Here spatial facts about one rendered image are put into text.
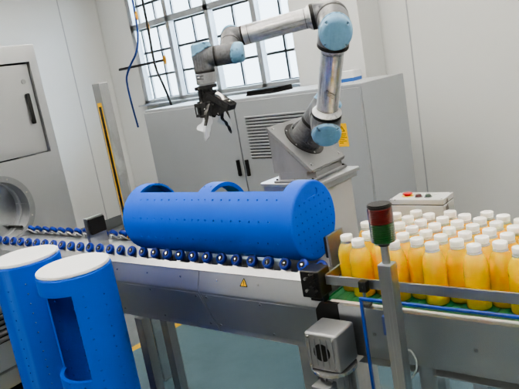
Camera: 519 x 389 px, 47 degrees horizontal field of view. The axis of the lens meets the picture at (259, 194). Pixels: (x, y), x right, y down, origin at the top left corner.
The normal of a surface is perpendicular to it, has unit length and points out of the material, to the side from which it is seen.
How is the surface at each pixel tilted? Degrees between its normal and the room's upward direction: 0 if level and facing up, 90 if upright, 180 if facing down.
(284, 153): 90
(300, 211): 90
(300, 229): 90
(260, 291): 70
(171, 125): 90
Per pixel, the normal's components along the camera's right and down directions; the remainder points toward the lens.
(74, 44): 0.73, 0.02
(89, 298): 0.54, 0.09
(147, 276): -0.62, -0.07
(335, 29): 0.00, 0.53
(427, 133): -0.67, 0.26
